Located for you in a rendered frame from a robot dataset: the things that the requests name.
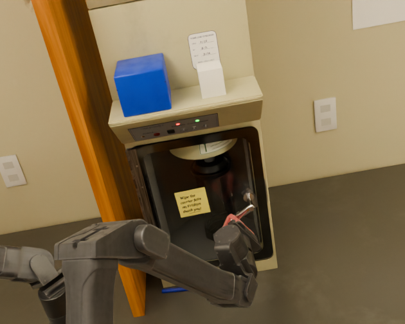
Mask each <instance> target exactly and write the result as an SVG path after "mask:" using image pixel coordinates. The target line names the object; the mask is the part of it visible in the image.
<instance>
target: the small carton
mask: <svg viewBox="0 0 405 324"><path fill-rule="evenodd" d="M196 67H197V74H198V78H199V85H200V89H201V94H202V99H205V98H211V97H215V96H222V95H226V88H225V83H224V75H223V71H222V66H221V62H220V60H214V61H210V62H204V63H200V64H196Z"/></svg>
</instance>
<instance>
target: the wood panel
mask: <svg viewBox="0 0 405 324"><path fill-rule="evenodd" d="M31 3H32V5H33V9H34V11H35V15H36V17H37V20H38V23H39V27H40V30H41V33H42V36H43V39H44V42H45V45H46V49H47V51H48V55H49V58H50V60H51V64H52V66H53V70H54V73H55V76H56V79H57V82H58V86H59V88H60V92H61V95H62V98H63V101H64V104H65V106H66V110H67V113H68V116H69V120H70V122H71V126H72V128H73V132H74V134H75V138H76V142H77V144H78V147H79V150H80V153H81V156H82V159H83V162H84V166H85V169H86V172H87V175H88V178H89V181H90V183H91V188H92V190H93V193H94V197H95V199H96V203H97V205H98V209H99V212H100V215H101V218H102V221H103V222H112V221H126V220H132V219H143V214H142V212H141V208H140V203H139V200H138V196H137V193H136V189H135V186H134V181H133V179H132V175H131V170H130V167H129V163H128V161H127V156H126V153H125V151H126V149H125V145H124V144H123V143H121V141H120V140H119V139H118V137H117V136H116V135H115V133H114V132H113V131H112V129H111V128H110V126H109V124H108V123H109V117H110V113H111V107H112V103H113V100H112V97H111V93H110V90H109V86H108V83H107V79H106V75H105V71H104V67H103V64H102V60H101V57H100V53H99V50H98V46H97V43H96V39H95V34H94V31H93V27H92V24H91V20H90V17H89V12H88V11H89V9H88V8H87V4H86V0H31ZM118 270H119V273H120V276H121V280H122V283H123V286H124V289H125V292H126V295H127V298H128V301H129V305H130V308H131V311H132V314H133V316H134V318H135V317H139V316H144V315H145V290H146V273H145V272H143V271H140V270H137V269H131V268H128V267H124V266H122V265H120V264H118Z"/></svg>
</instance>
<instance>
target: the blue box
mask: <svg viewBox="0 0 405 324"><path fill-rule="evenodd" d="M114 82H115V85H116V90H117V92H118V97H119V100H120V104H121V109H122V111H123V116H124V117H129V116H137V115H141V114H147V113H154V112H158V111H165V110H169V109H171V108H172V100H171V89H170V83H169V79H168V74H167V68H166V64H165V59H164V55H163V53H157V54H153V55H147V56H142V57H136V58H129V59H125V60H119V61H117V64H116V69H115V73H114Z"/></svg>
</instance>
